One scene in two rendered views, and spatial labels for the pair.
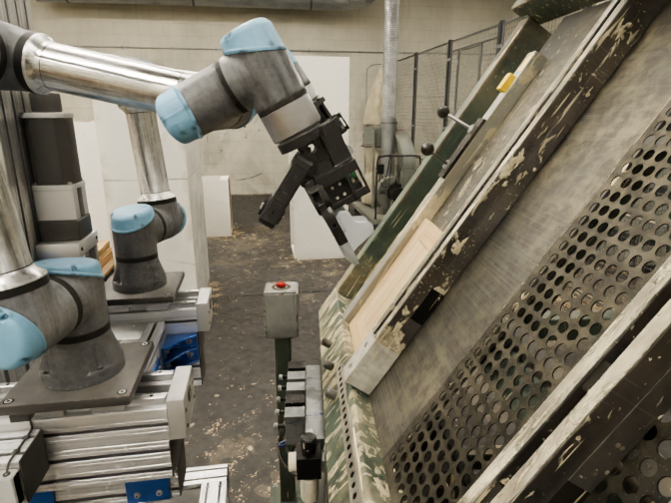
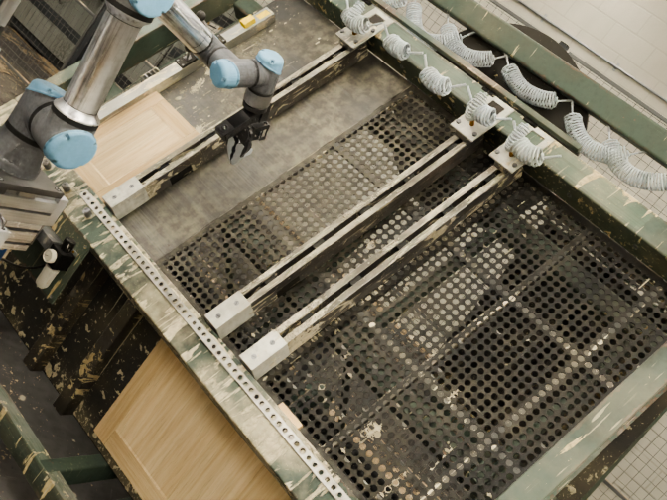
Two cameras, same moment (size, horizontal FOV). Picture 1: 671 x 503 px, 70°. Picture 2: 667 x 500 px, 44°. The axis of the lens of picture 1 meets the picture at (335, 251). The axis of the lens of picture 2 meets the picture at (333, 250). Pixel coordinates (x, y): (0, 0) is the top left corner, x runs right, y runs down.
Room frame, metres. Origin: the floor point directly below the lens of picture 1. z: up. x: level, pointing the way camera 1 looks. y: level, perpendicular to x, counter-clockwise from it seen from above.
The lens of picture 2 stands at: (-0.86, 1.80, 1.81)
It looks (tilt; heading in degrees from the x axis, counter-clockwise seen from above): 12 degrees down; 301
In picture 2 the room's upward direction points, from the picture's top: 38 degrees clockwise
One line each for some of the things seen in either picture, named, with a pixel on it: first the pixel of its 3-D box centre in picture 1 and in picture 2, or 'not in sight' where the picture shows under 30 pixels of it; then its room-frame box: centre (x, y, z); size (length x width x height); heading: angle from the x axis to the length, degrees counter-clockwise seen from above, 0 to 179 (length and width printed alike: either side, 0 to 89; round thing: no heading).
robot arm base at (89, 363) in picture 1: (80, 346); (19, 146); (0.85, 0.50, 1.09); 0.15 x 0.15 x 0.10
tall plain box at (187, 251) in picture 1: (160, 200); not in sight; (3.69, 1.37, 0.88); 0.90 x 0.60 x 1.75; 9
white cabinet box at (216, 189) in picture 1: (208, 206); not in sight; (6.13, 1.66, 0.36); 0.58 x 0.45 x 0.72; 99
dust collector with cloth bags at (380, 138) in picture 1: (385, 144); not in sight; (6.92, -0.72, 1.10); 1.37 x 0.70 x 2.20; 9
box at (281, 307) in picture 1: (282, 309); not in sight; (1.61, 0.19, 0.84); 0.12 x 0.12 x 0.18; 3
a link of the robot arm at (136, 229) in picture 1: (135, 230); not in sight; (1.34, 0.58, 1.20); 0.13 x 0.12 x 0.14; 167
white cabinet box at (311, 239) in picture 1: (317, 161); not in sight; (5.25, 0.20, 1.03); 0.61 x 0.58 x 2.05; 9
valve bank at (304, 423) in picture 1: (300, 419); (17, 223); (1.17, 0.10, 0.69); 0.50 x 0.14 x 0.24; 3
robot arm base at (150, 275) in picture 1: (138, 268); not in sight; (1.34, 0.58, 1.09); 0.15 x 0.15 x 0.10
